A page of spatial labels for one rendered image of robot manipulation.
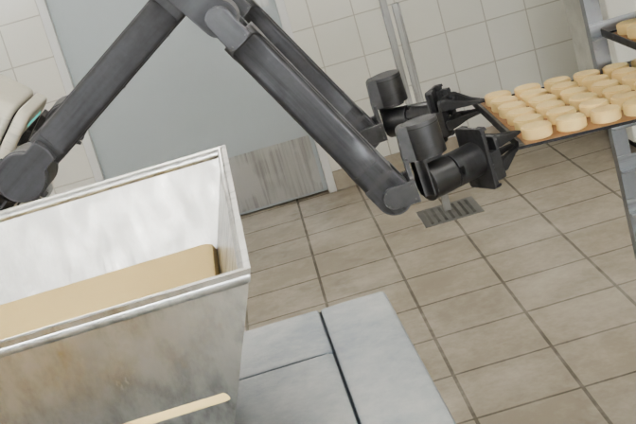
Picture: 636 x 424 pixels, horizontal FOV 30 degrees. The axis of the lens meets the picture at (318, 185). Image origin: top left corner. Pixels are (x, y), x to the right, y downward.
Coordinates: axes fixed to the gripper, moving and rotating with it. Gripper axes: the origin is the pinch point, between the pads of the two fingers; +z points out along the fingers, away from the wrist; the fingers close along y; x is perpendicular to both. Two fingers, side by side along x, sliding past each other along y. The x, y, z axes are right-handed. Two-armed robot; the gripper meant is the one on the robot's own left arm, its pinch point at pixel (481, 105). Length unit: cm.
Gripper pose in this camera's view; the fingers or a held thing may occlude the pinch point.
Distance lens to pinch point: 226.1
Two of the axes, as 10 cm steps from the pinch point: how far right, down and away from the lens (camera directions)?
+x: 4.3, -3.5, 8.3
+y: -3.0, -9.2, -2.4
